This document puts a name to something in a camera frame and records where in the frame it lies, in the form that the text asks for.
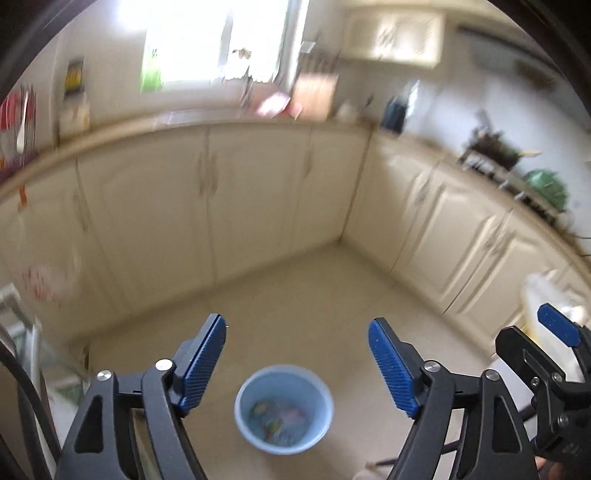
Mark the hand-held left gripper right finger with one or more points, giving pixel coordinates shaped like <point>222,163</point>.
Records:
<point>392,364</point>

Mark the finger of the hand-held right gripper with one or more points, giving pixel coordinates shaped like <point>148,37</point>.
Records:
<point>519,346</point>
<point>558,325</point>

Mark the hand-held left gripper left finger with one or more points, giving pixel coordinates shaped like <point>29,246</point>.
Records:
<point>203,364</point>

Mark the blue plastic bin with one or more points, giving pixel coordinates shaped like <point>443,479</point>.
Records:
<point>249,424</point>

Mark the green yellow snack wrapper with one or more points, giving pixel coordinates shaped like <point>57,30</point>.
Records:
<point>273,425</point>

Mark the round marble table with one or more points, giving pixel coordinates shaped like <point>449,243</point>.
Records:
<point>540,295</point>

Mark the green electric cooker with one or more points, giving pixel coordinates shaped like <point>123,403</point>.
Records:
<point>547,189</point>

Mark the black gas stove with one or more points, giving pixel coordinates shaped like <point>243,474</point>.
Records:
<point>517,184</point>

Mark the cream lower cabinets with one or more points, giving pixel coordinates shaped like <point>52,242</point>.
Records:
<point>258,194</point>

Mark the wok with lid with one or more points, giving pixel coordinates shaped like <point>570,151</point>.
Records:
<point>496,145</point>

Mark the black electric kettle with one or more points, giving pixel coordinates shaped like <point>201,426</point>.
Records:
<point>397,110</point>

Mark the black range hood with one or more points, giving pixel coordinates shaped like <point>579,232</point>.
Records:
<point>508,55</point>

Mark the wooden cutting board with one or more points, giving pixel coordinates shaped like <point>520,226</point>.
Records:
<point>315,97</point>

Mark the green bottle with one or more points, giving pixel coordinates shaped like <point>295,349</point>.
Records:
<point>151,71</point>

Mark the hanging utensil rack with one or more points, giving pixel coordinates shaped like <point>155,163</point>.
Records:
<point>318,60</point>

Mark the dark sauce bottle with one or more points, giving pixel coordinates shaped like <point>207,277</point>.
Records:
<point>75,76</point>

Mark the kitchen window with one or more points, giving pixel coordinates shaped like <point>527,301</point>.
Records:
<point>203,41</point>

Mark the lattice door wall cabinet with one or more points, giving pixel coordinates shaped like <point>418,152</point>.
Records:
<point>392,39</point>

